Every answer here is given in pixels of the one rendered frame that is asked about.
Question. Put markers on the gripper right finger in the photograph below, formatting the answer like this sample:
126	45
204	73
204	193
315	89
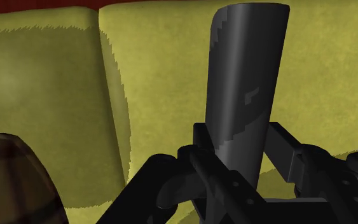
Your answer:
321	173

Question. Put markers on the dark grey tall cylinder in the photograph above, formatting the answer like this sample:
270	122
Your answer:
243	77

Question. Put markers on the dark brown rounded cushion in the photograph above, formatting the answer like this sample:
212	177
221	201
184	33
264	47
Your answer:
11	183

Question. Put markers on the yellow green sofa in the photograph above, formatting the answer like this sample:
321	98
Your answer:
57	93

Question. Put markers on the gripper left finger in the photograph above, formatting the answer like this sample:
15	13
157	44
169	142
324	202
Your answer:
172	186

